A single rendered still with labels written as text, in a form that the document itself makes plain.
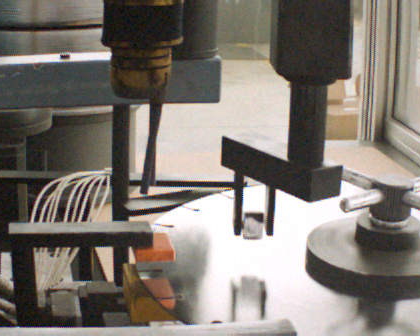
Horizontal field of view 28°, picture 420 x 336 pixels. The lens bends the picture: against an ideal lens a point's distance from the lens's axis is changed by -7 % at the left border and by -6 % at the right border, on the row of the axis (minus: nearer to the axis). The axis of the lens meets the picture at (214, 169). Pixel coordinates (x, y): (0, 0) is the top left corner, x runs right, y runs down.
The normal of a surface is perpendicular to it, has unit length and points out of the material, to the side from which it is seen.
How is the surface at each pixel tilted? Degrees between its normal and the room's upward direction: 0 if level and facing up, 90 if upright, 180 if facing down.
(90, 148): 89
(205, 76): 90
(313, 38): 90
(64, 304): 0
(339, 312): 0
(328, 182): 90
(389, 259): 5
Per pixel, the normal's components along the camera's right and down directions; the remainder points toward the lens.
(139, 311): 0.21, 0.29
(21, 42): -0.21, 0.28
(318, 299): 0.04, -0.95
